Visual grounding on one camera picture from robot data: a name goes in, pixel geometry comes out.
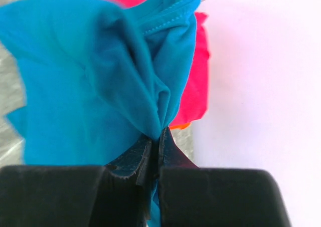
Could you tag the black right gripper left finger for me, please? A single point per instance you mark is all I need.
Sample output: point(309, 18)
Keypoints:
point(116, 194)

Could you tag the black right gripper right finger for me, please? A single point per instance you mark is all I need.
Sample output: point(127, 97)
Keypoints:
point(194, 196)

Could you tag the blue t shirt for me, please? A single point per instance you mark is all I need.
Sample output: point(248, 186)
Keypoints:
point(98, 77)

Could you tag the folded orange t shirt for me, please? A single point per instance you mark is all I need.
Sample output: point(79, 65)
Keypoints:
point(180, 126)

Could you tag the folded pink t shirt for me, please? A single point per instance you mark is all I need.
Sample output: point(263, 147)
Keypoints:
point(194, 100)

